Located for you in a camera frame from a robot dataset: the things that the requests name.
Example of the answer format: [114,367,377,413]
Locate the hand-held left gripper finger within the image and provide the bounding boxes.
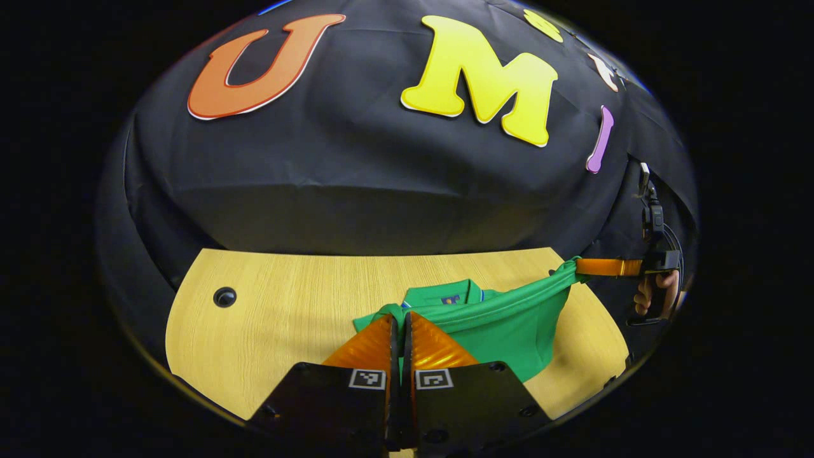
[402,310,555,456]
[248,313,401,453]

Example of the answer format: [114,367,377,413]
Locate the green T-shirt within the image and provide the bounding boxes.
[353,256,590,383]

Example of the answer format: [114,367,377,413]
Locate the black backdrop cloth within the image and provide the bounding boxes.
[95,0,700,358]

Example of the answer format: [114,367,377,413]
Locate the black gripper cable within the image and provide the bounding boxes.
[661,223,687,301]

